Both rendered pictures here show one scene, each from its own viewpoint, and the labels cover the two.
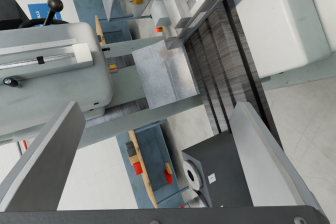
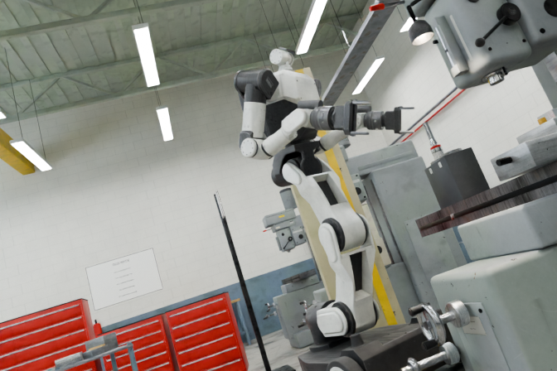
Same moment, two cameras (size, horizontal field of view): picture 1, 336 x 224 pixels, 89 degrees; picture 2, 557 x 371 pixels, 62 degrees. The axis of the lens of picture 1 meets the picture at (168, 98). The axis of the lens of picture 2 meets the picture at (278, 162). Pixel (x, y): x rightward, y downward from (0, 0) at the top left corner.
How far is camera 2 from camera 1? 158 cm
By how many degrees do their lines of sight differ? 84
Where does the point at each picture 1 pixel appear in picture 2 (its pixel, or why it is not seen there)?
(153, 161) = not seen: outside the picture
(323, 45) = (472, 251)
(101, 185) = not seen: outside the picture
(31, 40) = (463, 36)
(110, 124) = (544, 69)
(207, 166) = (443, 161)
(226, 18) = (521, 185)
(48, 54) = (449, 53)
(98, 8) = not seen: outside the picture
